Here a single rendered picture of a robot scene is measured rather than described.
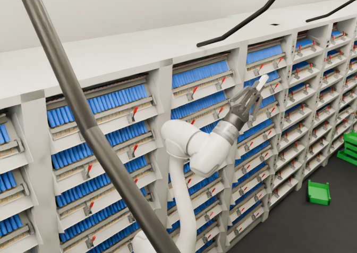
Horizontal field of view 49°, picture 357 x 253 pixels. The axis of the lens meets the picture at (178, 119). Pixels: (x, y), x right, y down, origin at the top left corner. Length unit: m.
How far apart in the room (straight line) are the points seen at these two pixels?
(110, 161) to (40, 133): 1.06
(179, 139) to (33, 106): 0.54
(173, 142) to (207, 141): 0.14
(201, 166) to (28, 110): 0.65
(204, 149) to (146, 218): 0.89
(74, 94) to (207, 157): 0.89
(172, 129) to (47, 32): 0.97
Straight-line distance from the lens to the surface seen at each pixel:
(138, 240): 1.77
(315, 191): 4.31
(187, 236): 1.55
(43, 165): 1.61
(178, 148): 1.44
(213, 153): 1.36
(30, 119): 1.51
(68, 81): 0.53
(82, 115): 0.52
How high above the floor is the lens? 2.20
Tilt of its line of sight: 23 degrees down
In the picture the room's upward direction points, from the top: 3 degrees clockwise
